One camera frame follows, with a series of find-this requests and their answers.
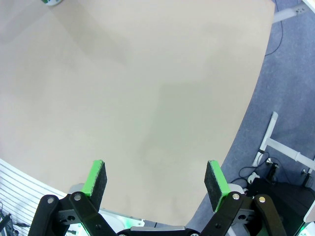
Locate white plug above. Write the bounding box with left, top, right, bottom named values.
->
left=247, top=172, right=260, bottom=184

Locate white slatted panel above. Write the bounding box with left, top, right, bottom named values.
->
left=0, top=158, right=67, bottom=236

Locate black floor cable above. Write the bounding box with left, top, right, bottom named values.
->
left=264, top=19, right=284, bottom=57

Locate black clamp device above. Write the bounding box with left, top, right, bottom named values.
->
left=265, top=158, right=281, bottom=184

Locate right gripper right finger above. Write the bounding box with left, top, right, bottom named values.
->
left=200, top=159, right=288, bottom=236

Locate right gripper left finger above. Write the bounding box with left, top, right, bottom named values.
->
left=27, top=159, right=117, bottom=236

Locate white side table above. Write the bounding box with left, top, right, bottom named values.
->
left=252, top=0, right=315, bottom=173

